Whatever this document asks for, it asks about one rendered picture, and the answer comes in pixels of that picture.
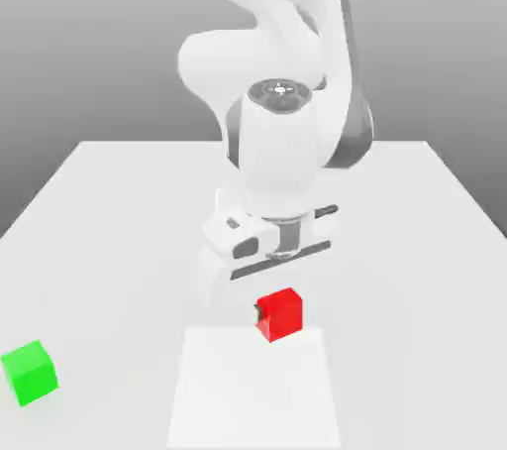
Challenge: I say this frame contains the small green cube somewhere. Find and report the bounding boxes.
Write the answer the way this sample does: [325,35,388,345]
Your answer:
[0,339,61,408]

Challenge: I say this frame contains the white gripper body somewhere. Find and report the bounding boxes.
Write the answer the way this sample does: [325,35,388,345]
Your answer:
[227,240,335,295]

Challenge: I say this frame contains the small red cube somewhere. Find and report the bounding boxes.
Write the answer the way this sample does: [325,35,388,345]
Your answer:
[254,286,305,344]

